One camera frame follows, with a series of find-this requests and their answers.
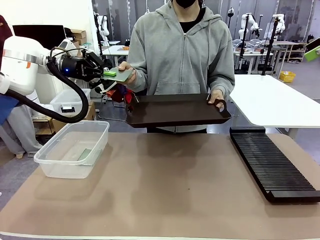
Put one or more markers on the white side table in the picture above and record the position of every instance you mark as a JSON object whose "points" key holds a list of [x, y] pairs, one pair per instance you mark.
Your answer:
{"points": [[265, 100]]}

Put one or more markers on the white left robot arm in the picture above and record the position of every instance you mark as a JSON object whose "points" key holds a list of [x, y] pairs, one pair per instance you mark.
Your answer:
{"points": [[20, 65]]}

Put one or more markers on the black undershirt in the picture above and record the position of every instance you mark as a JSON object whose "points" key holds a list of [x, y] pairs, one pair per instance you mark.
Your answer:
{"points": [[188, 26]]}

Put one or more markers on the green PCB board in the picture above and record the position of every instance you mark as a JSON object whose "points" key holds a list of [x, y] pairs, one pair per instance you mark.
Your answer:
{"points": [[86, 154], [122, 74]]}

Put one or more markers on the person in grey hoodie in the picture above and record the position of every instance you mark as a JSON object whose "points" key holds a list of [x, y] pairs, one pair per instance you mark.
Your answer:
{"points": [[180, 62]]}

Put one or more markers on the person's right forearm grey sleeve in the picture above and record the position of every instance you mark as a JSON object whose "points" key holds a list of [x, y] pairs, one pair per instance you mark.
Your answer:
{"points": [[142, 80]]}

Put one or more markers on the person's left hand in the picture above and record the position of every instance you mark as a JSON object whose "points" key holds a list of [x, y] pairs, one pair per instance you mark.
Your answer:
{"points": [[216, 96]]}

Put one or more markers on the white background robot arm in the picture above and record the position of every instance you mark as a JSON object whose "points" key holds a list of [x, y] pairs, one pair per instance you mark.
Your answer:
{"points": [[243, 27], [281, 22], [103, 26]]}

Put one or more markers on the dark brown serving tray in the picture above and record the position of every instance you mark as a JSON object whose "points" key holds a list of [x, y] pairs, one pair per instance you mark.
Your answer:
{"points": [[175, 112]]}

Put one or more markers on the wooden background shelf table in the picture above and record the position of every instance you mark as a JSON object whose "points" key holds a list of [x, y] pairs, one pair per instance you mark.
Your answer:
{"points": [[292, 50]]}

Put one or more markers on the stacked cardboard boxes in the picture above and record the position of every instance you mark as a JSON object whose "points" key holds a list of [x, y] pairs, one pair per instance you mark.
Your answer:
{"points": [[78, 35]]}

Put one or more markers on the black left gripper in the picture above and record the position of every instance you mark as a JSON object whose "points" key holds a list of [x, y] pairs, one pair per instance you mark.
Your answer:
{"points": [[73, 67]]}

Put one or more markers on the large cardboard box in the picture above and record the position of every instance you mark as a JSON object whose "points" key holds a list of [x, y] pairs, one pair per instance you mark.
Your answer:
{"points": [[91, 112]]}

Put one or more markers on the yellow plastic bin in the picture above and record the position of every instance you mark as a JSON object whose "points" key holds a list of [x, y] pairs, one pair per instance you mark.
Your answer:
{"points": [[287, 77]]}

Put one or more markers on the clear lidded storage box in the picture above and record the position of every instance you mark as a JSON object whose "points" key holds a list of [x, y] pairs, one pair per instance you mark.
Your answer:
{"points": [[67, 100]]}

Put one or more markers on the clear plastic container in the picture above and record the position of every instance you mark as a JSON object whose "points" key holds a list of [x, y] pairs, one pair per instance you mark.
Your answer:
{"points": [[72, 150]]}

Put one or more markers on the black computer monitor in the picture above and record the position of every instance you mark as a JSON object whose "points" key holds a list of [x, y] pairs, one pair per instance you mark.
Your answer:
{"points": [[37, 33]]}

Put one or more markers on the red cloth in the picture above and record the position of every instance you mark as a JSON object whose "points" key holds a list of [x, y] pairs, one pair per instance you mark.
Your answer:
{"points": [[122, 93]]}

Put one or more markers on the white background desk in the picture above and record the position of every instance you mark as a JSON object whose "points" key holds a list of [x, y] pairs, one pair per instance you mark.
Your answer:
{"points": [[115, 51]]}

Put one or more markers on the person's left forearm grey sleeve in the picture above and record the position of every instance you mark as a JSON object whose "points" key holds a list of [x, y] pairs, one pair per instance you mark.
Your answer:
{"points": [[222, 82]]}

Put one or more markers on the person's right hand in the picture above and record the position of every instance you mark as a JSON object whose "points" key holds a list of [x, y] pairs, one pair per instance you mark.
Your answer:
{"points": [[127, 66]]}

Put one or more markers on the black slotted PCB rack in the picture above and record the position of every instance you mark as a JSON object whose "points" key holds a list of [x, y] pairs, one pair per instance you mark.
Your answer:
{"points": [[270, 162]]}

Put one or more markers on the black tripod stand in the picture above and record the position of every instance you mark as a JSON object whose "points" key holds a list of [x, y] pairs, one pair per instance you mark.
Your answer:
{"points": [[271, 47]]}

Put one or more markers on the black face mask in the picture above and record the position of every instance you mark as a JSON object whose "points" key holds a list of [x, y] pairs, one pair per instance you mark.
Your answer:
{"points": [[185, 3]]}

